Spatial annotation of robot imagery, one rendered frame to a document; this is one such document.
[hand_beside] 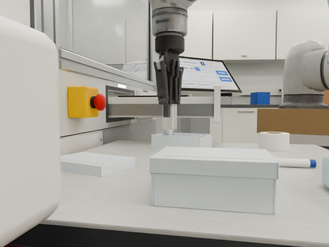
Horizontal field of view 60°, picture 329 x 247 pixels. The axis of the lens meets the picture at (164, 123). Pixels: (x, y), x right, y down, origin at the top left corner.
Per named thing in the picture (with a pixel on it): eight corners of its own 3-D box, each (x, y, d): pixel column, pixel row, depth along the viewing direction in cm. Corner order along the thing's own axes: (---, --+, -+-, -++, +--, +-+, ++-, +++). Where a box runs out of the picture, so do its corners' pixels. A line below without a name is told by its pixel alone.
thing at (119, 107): (215, 115, 106) (215, 99, 106) (213, 117, 81) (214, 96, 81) (113, 114, 114) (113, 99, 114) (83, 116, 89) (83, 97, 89)
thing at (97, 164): (135, 166, 50) (135, 157, 50) (101, 177, 42) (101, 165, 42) (82, 160, 56) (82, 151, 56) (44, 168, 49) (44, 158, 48)
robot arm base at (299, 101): (324, 109, 128) (324, 96, 128) (330, 109, 108) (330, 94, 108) (280, 108, 136) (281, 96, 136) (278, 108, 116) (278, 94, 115)
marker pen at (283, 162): (313, 167, 49) (314, 158, 49) (316, 169, 48) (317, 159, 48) (231, 163, 52) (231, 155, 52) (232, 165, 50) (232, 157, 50)
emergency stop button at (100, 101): (107, 111, 68) (107, 93, 68) (101, 111, 64) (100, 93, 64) (96, 111, 69) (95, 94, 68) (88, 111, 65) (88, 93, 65)
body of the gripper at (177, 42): (164, 41, 77) (164, 76, 78) (148, 35, 70) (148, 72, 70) (189, 38, 74) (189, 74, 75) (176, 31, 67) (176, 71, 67)
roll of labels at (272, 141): (286, 147, 73) (286, 132, 73) (292, 151, 67) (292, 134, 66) (257, 146, 75) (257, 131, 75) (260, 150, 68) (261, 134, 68)
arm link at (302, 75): (294, 96, 131) (296, 47, 130) (338, 95, 117) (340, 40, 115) (274, 95, 121) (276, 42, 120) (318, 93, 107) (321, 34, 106)
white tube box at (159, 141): (211, 149, 70) (212, 134, 70) (200, 154, 63) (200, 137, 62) (166, 146, 76) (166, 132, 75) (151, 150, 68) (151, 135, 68)
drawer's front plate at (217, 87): (220, 119, 108) (220, 89, 107) (220, 123, 79) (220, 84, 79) (215, 119, 108) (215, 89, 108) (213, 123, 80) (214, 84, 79)
